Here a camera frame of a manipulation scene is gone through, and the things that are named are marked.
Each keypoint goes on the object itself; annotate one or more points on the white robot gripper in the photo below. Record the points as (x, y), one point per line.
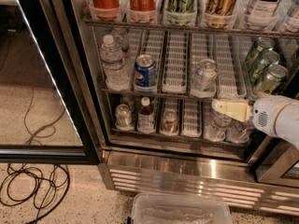
(264, 116)

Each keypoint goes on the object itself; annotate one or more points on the green soda can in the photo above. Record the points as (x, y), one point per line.
(269, 79)
(264, 59)
(259, 45)

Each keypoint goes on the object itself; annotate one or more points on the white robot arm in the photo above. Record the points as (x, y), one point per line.
(294, 139)

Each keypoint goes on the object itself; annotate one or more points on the white soda can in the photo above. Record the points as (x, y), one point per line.
(205, 75)

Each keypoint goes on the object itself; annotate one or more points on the gold bottom can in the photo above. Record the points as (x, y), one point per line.
(169, 121)

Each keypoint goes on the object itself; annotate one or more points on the blue Pepsi can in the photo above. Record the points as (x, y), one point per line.
(145, 71)

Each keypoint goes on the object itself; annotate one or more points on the stainless steel fridge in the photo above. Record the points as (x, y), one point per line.
(260, 174)

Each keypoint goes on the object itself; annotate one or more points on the gold tall drink can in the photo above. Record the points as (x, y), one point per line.
(219, 14)

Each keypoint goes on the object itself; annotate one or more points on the green tall drink can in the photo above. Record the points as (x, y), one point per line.
(180, 12)

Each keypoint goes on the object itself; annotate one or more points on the open glass fridge door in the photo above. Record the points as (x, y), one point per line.
(43, 114)

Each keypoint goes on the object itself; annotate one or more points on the lying bottom water bottle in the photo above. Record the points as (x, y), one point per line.
(238, 132)

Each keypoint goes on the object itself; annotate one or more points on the brown tea bottle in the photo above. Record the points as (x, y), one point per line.
(145, 123)

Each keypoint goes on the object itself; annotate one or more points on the white labelled drink bottle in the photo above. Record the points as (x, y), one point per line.
(259, 13)

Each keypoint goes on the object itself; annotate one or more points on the small clear bottom bottle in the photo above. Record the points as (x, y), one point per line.
(123, 116)

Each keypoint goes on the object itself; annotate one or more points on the clear plastic bin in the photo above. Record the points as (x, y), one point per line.
(160, 208)

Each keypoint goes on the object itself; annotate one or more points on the front clear water bottle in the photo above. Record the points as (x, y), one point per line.
(114, 65)

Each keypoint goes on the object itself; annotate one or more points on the clear water bottle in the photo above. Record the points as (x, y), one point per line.
(121, 37)
(114, 65)

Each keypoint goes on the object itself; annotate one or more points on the rear clear water bottle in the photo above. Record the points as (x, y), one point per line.
(121, 37)

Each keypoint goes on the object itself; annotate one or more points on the red Coca-Cola bottle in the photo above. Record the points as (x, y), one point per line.
(107, 10)

